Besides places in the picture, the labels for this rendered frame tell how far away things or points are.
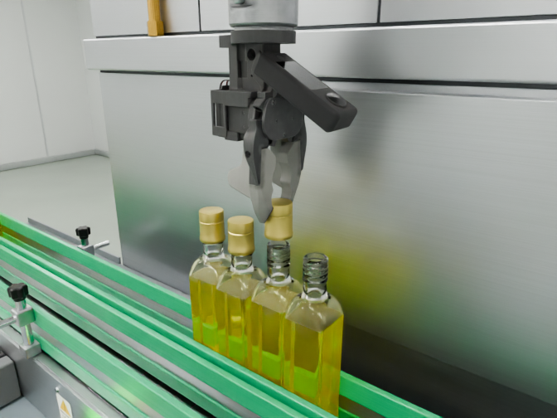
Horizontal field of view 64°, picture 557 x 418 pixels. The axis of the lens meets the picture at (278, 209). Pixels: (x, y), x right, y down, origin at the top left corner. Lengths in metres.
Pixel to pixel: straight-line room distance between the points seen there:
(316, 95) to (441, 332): 0.35
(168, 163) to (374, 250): 0.47
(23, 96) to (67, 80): 0.63
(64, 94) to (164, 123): 5.99
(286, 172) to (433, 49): 0.22
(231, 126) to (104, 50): 0.52
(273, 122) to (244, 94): 0.04
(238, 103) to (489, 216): 0.31
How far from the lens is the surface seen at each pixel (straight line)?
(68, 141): 6.93
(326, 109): 0.45
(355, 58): 0.60
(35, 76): 6.70
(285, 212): 0.52
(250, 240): 0.57
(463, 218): 0.56
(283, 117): 0.50
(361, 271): 0.64
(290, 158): 0.53
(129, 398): 0.69
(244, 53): 0.52
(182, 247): 0.95
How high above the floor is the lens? 1.36
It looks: 19 degrees down
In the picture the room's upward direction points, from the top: straight up
